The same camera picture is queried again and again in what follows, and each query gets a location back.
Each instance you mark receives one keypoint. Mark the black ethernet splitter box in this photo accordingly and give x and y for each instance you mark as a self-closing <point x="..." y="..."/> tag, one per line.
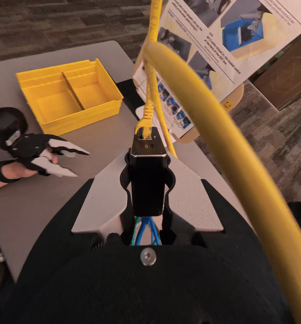
<point x="148" y="182"/>

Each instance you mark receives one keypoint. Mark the person's left hand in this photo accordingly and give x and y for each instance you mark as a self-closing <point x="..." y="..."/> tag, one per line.
<point x="19" y="169"/>

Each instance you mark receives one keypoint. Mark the brown cardboard box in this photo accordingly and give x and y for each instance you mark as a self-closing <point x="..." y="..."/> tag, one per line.
<point x="287" y="73"/>

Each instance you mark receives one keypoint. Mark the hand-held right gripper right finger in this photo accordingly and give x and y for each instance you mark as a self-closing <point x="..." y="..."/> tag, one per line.
<point x="191" y="202"/>

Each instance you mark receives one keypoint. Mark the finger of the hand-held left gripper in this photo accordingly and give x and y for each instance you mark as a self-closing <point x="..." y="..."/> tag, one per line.
<point x="49" y="167"/>
<point x="64" y="145"/>

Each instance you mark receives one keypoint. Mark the instruction poster board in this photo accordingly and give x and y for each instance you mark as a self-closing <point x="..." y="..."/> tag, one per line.
<point x="216" y="38"/>

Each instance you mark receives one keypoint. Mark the yellow plastic bin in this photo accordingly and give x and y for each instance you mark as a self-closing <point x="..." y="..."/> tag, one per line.
<point x="51" y="101"/>

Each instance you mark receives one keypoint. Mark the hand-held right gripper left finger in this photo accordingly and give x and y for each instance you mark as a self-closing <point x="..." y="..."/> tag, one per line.
<point x="102" y="202"/>

